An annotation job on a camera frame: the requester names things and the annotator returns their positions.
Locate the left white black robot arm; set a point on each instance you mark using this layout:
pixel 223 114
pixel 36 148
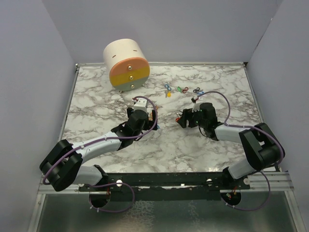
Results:
pixel 63 163

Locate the black S carabiner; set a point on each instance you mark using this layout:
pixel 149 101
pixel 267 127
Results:
pixel 196 90

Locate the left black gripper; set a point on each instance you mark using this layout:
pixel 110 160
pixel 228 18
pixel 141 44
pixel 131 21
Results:
pixel 150 123

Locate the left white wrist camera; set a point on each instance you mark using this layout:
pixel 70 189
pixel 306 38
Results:
pixel 140 104

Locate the round three-drawer storage box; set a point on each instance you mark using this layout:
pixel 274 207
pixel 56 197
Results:
pixel 126 64

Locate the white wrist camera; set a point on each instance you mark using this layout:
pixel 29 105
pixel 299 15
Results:
pixel 140 104
pixel 197 103

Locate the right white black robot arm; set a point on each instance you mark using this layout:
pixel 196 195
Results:
pixel 261 147

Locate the orange S carabiner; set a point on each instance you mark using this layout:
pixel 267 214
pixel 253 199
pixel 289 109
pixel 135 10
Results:
pixel 152 114

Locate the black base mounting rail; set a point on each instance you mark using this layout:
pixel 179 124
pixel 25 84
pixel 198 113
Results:
pixel 125 187

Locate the red S carabiner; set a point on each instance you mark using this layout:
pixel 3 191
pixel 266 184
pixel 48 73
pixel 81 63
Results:
pixel 185 90

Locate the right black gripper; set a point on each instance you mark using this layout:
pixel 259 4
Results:
pixel 188 115

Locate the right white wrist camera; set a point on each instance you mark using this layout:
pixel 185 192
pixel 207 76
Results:
pixel 197 103

